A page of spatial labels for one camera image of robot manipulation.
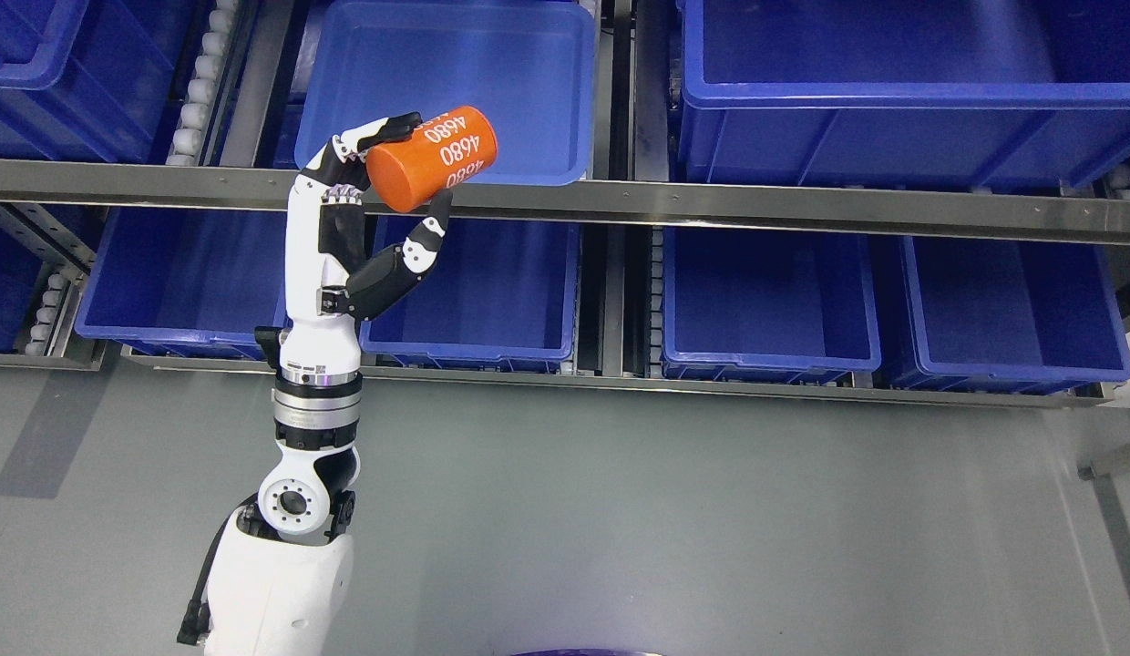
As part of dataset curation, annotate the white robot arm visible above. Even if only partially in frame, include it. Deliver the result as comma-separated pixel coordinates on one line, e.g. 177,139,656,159
177,374,362,655

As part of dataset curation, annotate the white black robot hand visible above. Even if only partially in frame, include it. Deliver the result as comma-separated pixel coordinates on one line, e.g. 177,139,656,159
277,112,452,387

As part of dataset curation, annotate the orange cylindrical capacitor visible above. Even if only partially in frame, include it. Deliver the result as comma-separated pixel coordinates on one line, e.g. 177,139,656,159
365,107,498,212

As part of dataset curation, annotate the blue bin far left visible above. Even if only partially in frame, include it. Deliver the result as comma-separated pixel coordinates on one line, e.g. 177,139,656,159
0,204,57,356

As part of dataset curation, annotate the blue bin lower right middle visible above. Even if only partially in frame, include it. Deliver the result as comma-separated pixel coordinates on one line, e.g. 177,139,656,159
661,227,883,385

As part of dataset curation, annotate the shallow blue tray bin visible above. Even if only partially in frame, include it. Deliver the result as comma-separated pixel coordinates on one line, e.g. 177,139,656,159
294,1,597,186

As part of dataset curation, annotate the blue bin upper left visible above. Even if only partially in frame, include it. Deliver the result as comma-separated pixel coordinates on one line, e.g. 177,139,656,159
0,1,210,163

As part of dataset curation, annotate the blue bin lower left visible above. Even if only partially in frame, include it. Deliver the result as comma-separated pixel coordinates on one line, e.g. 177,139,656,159
75,208,287,360

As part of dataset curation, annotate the blue bin lower far right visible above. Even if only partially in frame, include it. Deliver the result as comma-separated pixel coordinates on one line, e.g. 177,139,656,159
869,236,1130,395

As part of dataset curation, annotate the large blue bin upper right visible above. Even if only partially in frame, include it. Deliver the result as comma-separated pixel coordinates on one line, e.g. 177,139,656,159
676,1,1130,190

